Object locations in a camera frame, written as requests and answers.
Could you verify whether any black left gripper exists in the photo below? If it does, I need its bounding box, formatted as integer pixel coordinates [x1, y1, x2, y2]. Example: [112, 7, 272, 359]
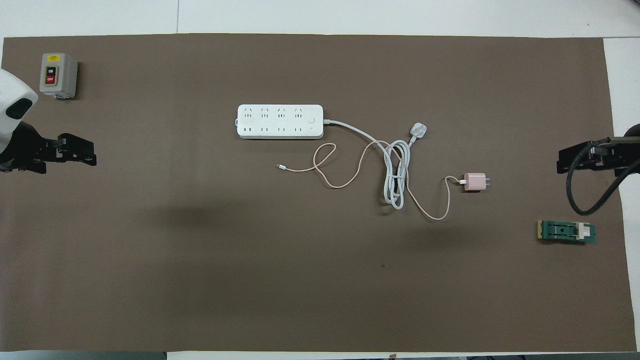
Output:
[0, 122, 97, 174]

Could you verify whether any green knife switch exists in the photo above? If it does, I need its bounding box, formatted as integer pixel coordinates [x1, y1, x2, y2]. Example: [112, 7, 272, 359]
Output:
[537, 220, 597, 245]

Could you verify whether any brown table mat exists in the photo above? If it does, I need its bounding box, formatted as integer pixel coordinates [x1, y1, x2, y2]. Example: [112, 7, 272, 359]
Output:
[0, 33, 637, 353]

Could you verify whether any white power strip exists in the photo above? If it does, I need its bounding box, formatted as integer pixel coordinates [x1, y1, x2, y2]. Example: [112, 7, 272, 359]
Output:
[236, 104, 324, 140]

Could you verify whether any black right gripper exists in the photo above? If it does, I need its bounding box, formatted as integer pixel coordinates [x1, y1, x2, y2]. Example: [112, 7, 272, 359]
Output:
[556, 122, 640, 176]

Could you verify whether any pink charger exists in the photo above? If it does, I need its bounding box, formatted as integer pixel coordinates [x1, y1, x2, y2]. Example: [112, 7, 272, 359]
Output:
[463, 172, 490, 192]

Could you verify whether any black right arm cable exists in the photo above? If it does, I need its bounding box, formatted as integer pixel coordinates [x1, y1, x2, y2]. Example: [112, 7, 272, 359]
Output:
[565, 136, 640, 217]

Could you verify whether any pink charging cable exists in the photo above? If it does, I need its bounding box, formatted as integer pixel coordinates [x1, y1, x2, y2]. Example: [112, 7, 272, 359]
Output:
[276, 143, 467, 221]

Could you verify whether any white power cord with plug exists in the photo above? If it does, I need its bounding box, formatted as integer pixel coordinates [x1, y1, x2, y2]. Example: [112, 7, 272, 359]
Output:
[322, 118, 428, 211]

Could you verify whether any grey on-off switch box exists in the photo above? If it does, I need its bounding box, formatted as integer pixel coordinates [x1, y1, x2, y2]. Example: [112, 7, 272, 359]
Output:
[39, 53, 79, 100]

